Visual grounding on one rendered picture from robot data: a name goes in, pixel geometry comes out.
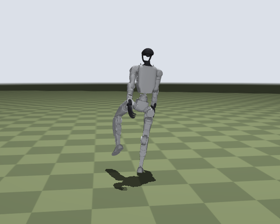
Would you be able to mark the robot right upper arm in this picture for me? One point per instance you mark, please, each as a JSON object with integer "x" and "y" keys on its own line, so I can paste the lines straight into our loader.
{"x": 158, "y": 79}

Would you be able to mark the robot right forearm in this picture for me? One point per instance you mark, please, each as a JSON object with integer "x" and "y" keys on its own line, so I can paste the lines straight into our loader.
{"x": 154, "y": 97}

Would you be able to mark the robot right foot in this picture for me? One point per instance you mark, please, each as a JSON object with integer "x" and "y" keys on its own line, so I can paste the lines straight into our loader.
{"x": 140, "y": 169}

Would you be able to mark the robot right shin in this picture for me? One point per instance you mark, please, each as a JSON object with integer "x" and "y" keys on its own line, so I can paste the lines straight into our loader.
{"x": 143, "y": 150}

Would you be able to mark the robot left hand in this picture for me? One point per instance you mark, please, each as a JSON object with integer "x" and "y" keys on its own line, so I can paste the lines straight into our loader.
{"x": 130, "y": 112}

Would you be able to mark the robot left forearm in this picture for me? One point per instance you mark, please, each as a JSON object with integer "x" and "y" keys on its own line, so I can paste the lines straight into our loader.
{"x": 129, "y": 92}

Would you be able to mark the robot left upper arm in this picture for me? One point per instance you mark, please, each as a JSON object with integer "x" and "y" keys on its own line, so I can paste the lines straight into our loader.
{"x": 132, "y": 76}

